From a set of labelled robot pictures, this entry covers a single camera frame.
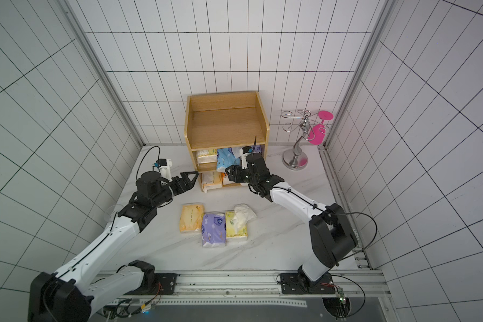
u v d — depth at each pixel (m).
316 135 0.97
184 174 0.69
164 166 0.70
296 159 1.11
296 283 0.72
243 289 0.73
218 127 0.83
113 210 0.93
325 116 0.92
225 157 0.86
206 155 0.87
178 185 0.68
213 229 0.81
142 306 0.67
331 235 0.44
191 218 0.85
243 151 0.77
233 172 0.75
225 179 0.96
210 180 0.95
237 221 0.83
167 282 0.73
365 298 0.66
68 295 0.37
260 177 0.66
